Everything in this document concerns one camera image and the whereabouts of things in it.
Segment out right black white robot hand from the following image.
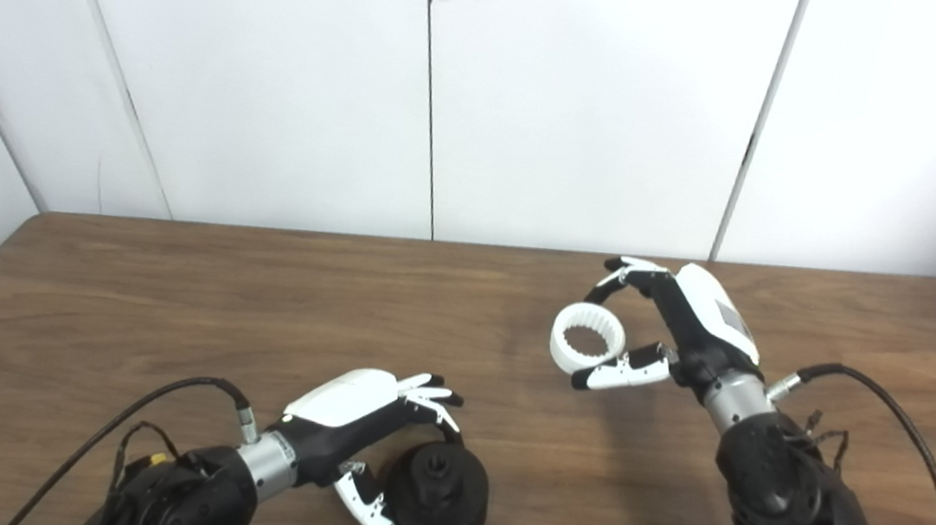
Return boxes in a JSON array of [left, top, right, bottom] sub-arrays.
[[569, 252, 777, 411]]

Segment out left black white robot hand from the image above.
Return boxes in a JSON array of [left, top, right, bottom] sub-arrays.
[[271, 356, 471, 525]]

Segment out thin wires with yellow plug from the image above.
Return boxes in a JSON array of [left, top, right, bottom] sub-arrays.
[[110, 419, 187, 496]]

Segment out thin black wire bundle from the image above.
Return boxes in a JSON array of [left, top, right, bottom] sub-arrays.
[[790, 407, 853, 474]]

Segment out white toothed plastic ring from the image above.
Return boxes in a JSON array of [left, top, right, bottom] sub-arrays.
[[547, 299, 630, 381]]

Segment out round black plastic part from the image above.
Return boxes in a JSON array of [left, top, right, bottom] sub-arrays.
[[381, 437, 495, 525]]

